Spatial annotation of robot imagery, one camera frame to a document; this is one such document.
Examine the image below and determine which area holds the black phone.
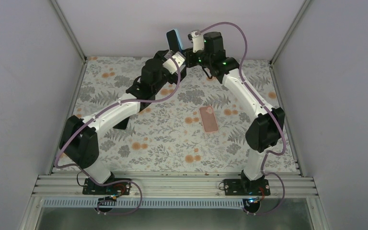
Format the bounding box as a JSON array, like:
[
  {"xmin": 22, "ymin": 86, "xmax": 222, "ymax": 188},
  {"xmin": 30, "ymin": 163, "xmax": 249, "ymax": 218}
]
[
  {"xmin": 166, "ymin": 29, "xmax": 185, "ymax": 54},
  {"xmin": 113, "ymin": 117, "xmax": 129, "ymax": 130}
]

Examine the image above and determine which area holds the pink phone case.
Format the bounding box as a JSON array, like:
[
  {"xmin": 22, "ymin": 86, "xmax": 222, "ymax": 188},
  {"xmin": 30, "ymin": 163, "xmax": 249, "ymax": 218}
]
[{"xmin": 199, "ymin": 106, "xmax": 219, "ymax": 133}]

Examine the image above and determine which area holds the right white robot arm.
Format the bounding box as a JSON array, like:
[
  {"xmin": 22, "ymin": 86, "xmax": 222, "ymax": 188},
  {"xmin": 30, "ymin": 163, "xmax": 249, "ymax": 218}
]
[{"xmin": 184, "ymin": 30, "xmax": 285, "ymax": 195}]

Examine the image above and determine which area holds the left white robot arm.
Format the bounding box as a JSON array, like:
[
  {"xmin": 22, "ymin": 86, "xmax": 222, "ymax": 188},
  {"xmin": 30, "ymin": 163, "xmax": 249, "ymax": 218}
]
[{"xmin": 59, "ymin": 50, "xmax": 186, "ymax": 194}]

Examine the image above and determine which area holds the floral patterned table mat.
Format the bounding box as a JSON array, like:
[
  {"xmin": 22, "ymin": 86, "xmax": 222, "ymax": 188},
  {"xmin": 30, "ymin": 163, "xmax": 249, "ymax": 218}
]
[{"xmin": 73, "ymin": 56, "xmax": 297, "ymax": 173}]

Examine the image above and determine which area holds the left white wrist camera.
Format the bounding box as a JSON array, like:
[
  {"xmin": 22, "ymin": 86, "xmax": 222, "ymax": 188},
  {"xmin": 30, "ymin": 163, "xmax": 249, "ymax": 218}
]
[{"xmin": 162, "ymin": 51, "xmax": 185, "ymax": 74}]

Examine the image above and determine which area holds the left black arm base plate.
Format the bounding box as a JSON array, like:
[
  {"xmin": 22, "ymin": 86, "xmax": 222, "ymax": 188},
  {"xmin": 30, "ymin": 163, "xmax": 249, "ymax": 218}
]
[{"xmin": 82, "ymin": 178, "xmax": 132, "ymax": 196}]

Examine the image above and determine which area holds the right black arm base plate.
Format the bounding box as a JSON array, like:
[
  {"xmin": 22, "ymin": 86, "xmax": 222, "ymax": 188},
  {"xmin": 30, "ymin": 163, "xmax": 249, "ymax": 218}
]
[{"xmin": 223, "ymin": 179, "xmax": 271, "ymax": 196}]

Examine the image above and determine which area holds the aluminium mounting rail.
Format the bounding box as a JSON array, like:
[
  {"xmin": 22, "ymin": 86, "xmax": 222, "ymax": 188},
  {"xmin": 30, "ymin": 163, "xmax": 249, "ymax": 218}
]
[{"xmin": 32, "ymin": 172, "xmax": 319, "ymax": 198}]

